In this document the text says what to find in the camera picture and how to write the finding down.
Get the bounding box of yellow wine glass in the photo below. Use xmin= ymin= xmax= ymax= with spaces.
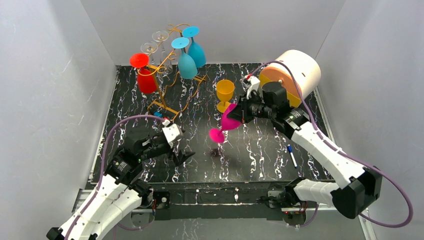
xmin=216 ymin=79 xmax=235 ymax=113

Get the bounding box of red wine glass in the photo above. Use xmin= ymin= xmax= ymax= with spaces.
xmin=129 ymin=53 xmax=157 ymax=95

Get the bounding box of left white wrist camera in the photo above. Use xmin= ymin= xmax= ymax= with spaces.
xmin=162 ymin=123 xmax=183 ymax=148

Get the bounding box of light blue wine glass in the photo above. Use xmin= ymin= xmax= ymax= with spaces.
xmin=171 ymin=37 xmax=198 ymax=79

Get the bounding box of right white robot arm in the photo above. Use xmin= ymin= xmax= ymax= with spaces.
xmin=227 ymin=82 xmax=383 ymax=219

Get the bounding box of clear wine glass rear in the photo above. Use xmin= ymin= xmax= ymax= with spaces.
xmin=152 ymin=30 xmax=169 ymax=53

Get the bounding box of magenta wine glass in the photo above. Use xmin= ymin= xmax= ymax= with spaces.
xmin=209 ymin=103 xmax=242 ymax=143

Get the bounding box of gold wire glass rack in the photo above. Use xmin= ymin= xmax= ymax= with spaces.
xmin=146 ymin=23 xmax=207 ymax=120

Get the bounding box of clear wine glass front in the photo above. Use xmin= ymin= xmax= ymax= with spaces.
xmin=140 ymin=41 xmax=158 ymax=66

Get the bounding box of black marble pattern mat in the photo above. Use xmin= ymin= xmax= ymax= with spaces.
xmin=88 ymin=63 xmax=332 ymax=185

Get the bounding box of white cylindrical drawer box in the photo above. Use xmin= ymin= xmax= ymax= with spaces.
xmin=258 ymin=49 xmax=321 ymax=108

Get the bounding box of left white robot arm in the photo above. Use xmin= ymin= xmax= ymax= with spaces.
xmin=46 ymin=123 xmax=194 ymax=240

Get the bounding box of blue white marker pen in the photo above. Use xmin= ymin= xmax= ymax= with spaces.
xmin=287 ymin=144 xmax=298 ymax=169

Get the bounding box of teal blue wine glass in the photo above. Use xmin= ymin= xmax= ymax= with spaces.
xmin=182 ymin=26 xmax=206 ymax=68

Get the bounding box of clear wine glass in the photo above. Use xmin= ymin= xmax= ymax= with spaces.
xmin=152 ymin=30 xmax=169 ymax=53
xmin=140 ymin=41 xmax=158 ymax=66

